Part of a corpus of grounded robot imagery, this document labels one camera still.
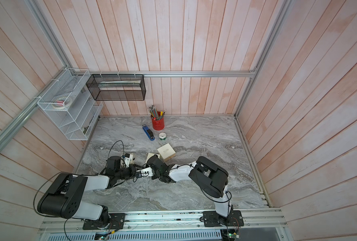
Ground blue stapler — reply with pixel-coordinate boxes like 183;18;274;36
142;124;155;141

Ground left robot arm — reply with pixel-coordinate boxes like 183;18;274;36
34;153;136;229

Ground pens in cup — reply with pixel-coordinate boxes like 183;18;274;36
148;105;165;121

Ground green sticker roll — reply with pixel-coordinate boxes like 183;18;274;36
159;132;167;141

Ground tape roll on shelf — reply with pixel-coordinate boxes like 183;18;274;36
51;96;72;110

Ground red pen holder cup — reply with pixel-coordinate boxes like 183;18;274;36
150;115;165;131

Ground aluminium front rail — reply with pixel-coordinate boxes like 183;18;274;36
38;208;288;234

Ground black mesh wall basket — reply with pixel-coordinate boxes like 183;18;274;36
86;74;146;101

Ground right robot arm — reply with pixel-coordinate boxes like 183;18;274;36
138;155;233;227

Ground white wire wall shelf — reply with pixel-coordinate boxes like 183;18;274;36
37;68;103;141

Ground large cream jewelry box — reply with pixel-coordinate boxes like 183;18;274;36
157;144;176;161

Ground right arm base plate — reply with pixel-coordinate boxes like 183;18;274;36
200;210;244;228

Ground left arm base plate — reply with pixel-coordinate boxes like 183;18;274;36
83;213;126;231

